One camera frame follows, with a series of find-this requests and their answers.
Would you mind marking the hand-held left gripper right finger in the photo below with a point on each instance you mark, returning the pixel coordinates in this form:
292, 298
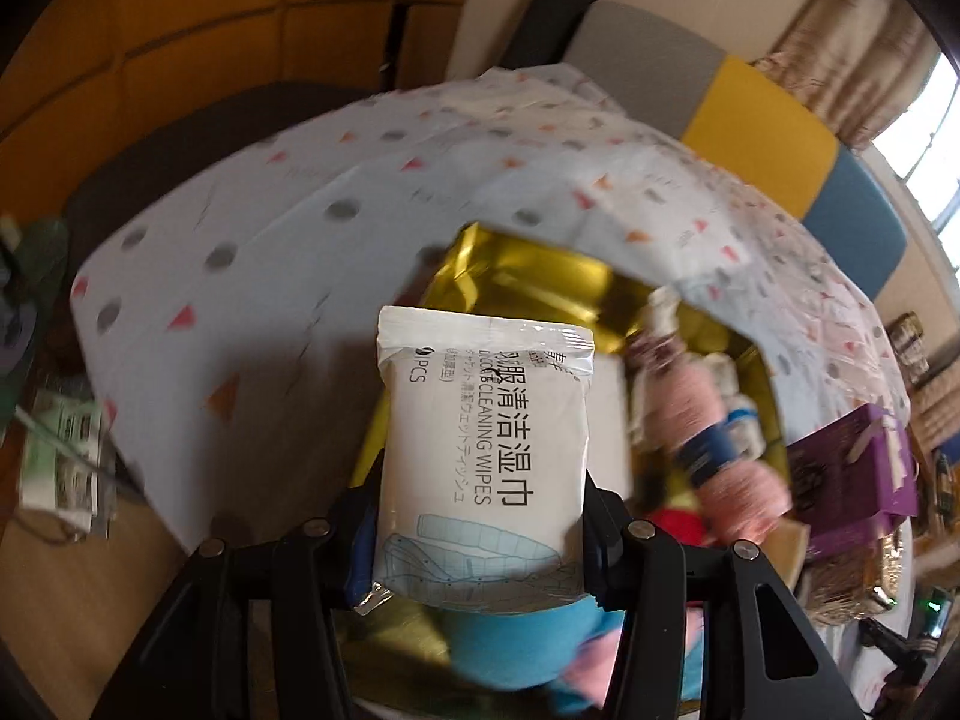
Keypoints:
595, 562

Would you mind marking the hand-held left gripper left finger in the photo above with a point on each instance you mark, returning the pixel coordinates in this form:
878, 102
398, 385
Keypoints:
366, 540

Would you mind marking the red sock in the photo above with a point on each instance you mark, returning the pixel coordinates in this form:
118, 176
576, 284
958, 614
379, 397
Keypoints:
679, 525

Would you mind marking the blue plush toy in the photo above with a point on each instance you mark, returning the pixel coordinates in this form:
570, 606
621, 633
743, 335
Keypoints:
517, 645

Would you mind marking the pink towel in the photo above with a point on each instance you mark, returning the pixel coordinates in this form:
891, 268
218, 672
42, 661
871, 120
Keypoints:
720, 495

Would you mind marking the white wet wipes packet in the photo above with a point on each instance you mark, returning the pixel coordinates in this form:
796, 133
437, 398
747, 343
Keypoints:
480, 450

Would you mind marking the gold foil box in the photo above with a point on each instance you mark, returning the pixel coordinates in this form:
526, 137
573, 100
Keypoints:
540, 277

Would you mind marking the gold ornate tissue box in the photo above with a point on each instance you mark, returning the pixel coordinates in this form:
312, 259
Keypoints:
855, 581

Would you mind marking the pink cloth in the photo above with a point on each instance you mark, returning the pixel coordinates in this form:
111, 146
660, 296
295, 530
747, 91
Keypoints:
592, 673

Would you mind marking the purple tissue box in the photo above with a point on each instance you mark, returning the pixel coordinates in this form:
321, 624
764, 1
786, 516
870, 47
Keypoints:
855, 472

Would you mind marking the white cloth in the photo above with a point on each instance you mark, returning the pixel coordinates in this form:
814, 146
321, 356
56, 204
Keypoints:
660, 315

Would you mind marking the patterned plastic bed sheet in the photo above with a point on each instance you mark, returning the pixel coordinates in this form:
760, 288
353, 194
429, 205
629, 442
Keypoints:
300, 277

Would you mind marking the white green printed packet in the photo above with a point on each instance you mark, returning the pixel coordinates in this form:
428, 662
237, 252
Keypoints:
64, 457

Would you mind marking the grey yellow blue headboard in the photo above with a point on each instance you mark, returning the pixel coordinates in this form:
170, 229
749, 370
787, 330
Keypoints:
757, 120

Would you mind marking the barred glass window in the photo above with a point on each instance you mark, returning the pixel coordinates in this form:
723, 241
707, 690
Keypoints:
930, 142

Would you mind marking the wooden wardrobe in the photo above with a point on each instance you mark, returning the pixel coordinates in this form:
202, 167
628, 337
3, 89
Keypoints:
187, 22

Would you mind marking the beige patterned curtain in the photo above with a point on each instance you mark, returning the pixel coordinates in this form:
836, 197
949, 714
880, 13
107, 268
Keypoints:
847, 52

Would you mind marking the black bed post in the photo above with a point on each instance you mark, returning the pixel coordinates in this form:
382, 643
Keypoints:
551, 7

